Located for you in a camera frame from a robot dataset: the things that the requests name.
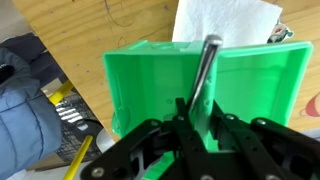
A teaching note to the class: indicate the red cartoon sticker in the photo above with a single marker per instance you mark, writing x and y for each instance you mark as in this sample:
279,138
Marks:
312,108

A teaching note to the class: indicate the yellow stick lower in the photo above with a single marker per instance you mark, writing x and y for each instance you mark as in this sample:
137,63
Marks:
71,171

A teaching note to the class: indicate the green plastic bowl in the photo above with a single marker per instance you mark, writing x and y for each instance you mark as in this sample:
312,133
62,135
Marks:
146,78

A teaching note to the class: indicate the yellow stick upper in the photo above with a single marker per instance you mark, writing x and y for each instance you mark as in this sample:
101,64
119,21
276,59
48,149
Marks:
58,95

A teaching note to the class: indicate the blue puffer jacket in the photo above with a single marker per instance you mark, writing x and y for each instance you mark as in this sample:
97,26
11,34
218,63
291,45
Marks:
30,127

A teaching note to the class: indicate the yellow stick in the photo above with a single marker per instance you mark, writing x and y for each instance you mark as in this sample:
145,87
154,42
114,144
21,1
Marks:
58,95
71,171

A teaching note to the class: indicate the black and white sneaker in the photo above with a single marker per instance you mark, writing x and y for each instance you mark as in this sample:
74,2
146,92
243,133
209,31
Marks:
78,121

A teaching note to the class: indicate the white paper towel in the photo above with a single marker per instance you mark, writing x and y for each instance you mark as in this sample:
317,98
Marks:
237,22

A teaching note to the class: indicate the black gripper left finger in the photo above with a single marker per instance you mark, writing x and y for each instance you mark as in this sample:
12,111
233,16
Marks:
132,157

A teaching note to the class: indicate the silver metal spoon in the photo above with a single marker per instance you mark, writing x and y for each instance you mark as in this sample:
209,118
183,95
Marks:
211,46

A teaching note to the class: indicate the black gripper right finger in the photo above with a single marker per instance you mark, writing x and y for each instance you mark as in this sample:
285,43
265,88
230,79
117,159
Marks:
267,150

